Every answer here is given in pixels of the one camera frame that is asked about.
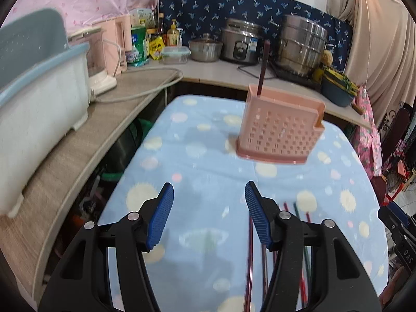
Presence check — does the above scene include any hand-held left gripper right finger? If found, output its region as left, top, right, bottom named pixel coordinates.
left=245, top=181, right=381, bottom=312

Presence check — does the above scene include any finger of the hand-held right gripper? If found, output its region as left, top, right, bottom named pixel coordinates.
left=378, top=201, right=416, bottom=268

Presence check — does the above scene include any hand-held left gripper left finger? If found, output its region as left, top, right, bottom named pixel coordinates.
left=38, top=182, right=175, bottom=312

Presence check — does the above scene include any green chopstick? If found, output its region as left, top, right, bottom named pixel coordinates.
left=292, top=202, right=313, bottom=278

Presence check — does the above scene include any dark red chopstick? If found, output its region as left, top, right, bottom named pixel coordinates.
left=244, top=214, right=256, bottom=312
left=257, top=40, right=271, bottom=95
left=261, top=249, right=270, bottom=303

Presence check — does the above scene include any pink perforated utensil holder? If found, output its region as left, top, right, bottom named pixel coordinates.
left=235, top=84, right=326, bottom=165

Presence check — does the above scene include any blue dotted tablecloth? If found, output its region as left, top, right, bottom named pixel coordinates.
left=97, top=94, right=389, bottom=312

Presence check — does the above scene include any green plastic basin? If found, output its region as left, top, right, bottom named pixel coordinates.
left=100, top=117, right=157, bottom=183

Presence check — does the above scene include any pink floral cloth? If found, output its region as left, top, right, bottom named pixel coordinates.
left=352, top=86, right=383, bottom=180

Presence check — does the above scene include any wood-grain counter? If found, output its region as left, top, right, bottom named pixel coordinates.
left=0, top=68, right=183, bottom=301

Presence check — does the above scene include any blue plastic basin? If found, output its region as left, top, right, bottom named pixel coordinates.
left=321, top=69, right=357, bottom=107

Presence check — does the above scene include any black induction cooktop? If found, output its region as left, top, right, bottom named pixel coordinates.
left=269, top=61, right=323, bottom=89

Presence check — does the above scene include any white dish drainer tub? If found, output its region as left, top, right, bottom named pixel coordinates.
left=0, top=44, right=92, bottom=218

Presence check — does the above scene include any white food processor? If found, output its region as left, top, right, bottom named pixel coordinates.
left=68, top=28, right=118, bottom=95

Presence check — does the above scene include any clear plastic food container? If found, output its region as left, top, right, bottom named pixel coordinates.
left=160, top=46, right=191, bottom=65

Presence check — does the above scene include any yellow seasoning packet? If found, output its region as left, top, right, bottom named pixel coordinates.
left=148, top=37, right=165, bottom=61

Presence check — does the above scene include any yellow sponge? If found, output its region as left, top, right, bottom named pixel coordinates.
left=320, top=50, right=334, bottom=69

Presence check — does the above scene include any green labelled can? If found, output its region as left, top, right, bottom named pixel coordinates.
left=126, top=26, right=149, bottom=66

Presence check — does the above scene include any steel rice cooker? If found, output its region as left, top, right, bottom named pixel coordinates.
left=220, top=18, right=262, bottom=65

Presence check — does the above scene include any small steel pot with lid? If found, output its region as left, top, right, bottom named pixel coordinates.
left=188, top=33, right=223, bottom=62

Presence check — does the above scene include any large steel steamer pot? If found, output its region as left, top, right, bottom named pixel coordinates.
left=276, top=14, right=329, bottom=77

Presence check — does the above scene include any yellow oil bottle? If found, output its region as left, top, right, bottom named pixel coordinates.
left=167, top=19, right=183, bottom=47

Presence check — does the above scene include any pink electric kettle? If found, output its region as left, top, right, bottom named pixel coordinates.
left=97, top=14, right=132, bottom=76

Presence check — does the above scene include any beige curtain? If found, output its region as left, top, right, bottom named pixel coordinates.
left=328, top=0, right=416, bottom=128

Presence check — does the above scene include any green and white carton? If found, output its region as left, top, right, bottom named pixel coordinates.
left=130, top=8, right=155, bottom=29

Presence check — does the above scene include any navy leaf-print cloth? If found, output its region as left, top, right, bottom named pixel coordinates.
left=157, top=0, right=354, bottom=73

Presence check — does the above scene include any grey-blue dish drainer lid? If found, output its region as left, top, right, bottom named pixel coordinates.
left=0, top=8, right=91, bottom=102

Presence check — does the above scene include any white power cable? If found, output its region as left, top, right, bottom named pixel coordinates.
left=93, top=68, right=184, bottom=103

